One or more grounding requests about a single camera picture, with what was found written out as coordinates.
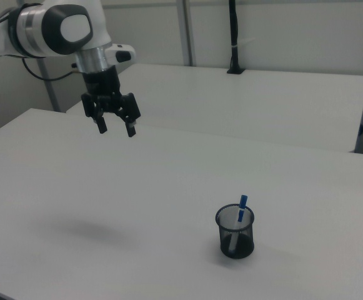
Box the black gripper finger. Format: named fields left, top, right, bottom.
left=116, top=92, right=142, bottom=139
left=81, top=92, right=108, bottom=135

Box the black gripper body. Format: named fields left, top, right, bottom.
left=82, top=66, right=123, bottom=114

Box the black pole with clamp base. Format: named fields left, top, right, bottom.
left=226, top=0, right=246, bottom=75

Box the white cable tie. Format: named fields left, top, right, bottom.
left=232, top=37, right=256, bottom=49

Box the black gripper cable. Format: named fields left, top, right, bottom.
left=21, top=57, right=82, bottom=82

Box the grey partition frame post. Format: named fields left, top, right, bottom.
left=37, top=57, right=61, bottom=113
left=176, top=0, right=198, bottom=67

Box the white marker with blue cap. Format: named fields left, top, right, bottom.
left=229, top=194, right=249, bottom=253

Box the white neighbouring table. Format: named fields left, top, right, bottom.
left=66, top=63, right=363, bottom=154

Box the black mesh pen cup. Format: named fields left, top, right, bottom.
left=215, top=203, right=256, bottom=259

